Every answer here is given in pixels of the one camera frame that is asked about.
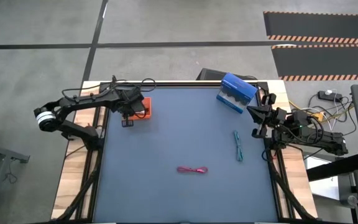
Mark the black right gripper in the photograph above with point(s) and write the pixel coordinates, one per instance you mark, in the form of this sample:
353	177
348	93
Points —
275	116

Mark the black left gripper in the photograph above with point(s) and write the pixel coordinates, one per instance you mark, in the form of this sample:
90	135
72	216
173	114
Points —
129	99

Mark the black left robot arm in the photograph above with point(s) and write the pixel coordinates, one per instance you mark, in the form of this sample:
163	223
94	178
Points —
82	101

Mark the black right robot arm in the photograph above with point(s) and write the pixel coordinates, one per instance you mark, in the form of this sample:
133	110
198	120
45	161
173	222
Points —
315	138

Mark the orange plastic bin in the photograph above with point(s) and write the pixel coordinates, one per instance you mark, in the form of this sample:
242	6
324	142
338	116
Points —
148	113

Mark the blue cardboard box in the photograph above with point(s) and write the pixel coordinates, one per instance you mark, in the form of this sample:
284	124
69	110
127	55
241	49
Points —
238	84

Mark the blue table mat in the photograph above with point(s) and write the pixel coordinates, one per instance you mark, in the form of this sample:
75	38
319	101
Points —
179	140

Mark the black power strip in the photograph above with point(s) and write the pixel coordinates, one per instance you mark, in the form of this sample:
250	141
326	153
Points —
328	96

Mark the black orange-striped floor mat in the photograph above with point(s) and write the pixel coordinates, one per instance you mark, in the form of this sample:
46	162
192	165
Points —
319	25
325	60

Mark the black crossbar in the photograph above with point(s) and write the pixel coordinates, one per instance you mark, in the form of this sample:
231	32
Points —
334	168

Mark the black aluminium table frame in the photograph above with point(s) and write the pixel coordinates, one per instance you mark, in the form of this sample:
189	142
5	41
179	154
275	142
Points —
273	174

